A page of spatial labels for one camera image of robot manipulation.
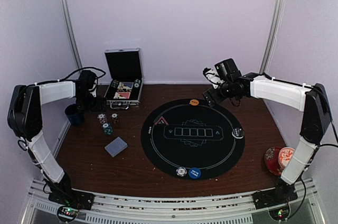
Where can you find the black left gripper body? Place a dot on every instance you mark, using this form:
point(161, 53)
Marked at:
point(88, 103)

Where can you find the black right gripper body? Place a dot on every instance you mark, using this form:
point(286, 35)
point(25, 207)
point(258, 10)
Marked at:
point(217, 98)

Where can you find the orange big blind button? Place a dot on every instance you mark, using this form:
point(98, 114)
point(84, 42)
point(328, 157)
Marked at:
point(194, 102)

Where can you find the blue white 10 chip stack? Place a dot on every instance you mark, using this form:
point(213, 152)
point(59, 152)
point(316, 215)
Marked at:
point(102, 118)

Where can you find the black white dealer button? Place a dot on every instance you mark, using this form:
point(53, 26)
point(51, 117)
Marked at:
point(238, 133)

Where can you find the red triangular all-in marker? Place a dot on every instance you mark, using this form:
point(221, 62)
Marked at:
point(161, 121)

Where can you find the blue small blind button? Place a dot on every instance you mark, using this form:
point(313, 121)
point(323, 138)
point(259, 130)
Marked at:
point(194, 173)

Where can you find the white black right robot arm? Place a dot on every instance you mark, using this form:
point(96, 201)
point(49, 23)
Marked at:
point(301, 106)

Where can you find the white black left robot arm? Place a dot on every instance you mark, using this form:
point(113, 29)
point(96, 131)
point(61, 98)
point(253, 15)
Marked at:
point(25, 115)

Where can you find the dark blue mug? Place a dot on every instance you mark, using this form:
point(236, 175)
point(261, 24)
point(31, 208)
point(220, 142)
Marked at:
point(75, 117)

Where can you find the brown 100 chip stack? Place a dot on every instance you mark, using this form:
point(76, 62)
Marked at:
point(115, 118)

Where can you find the mixed chip stack in case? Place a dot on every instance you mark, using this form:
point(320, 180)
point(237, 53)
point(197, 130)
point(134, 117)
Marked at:
point(114, 84)

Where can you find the green blue 50 chip stack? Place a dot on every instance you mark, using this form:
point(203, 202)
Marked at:
point(107, 128)

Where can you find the red card deck in case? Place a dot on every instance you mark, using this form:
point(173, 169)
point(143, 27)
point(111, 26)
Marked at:
point(122, 95)

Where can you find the blue card deck in case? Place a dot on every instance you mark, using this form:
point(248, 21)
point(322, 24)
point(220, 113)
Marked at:
point(125, 85)

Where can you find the aluminium poker case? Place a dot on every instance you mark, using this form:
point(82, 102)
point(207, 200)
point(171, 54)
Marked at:
point(124, 65)

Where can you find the round black poker mat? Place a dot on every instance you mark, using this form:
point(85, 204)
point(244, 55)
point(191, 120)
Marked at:
point(196, 136)

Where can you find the grey playing card deck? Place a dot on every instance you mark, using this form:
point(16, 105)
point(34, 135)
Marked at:
point(116, 146)

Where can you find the green chip stack in case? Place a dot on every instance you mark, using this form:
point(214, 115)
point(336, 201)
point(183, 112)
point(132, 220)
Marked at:
point(137, 83)

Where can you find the red floral plate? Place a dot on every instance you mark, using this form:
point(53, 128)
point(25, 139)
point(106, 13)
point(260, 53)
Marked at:
point(272, 160)

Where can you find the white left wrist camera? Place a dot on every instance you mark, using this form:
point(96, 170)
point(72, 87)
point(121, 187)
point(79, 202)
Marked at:
point(94, 92)

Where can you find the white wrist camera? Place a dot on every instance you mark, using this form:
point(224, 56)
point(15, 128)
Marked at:
point(94, 92)
point(212, 77)

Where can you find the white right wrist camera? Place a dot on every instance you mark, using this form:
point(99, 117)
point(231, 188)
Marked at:
point(212, 77)

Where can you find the front aluminium rail base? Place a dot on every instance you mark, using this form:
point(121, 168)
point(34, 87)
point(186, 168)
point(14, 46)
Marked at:
point(232, 208)

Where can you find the left metal frame post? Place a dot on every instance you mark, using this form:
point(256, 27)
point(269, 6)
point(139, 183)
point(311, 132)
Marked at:
point(70, 33)

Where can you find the metal frame post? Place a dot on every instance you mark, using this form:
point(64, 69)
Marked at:
point(272, 36)
point(70, 33)

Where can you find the right metal frame post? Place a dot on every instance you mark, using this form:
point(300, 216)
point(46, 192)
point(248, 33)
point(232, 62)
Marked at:
point(272, 36)

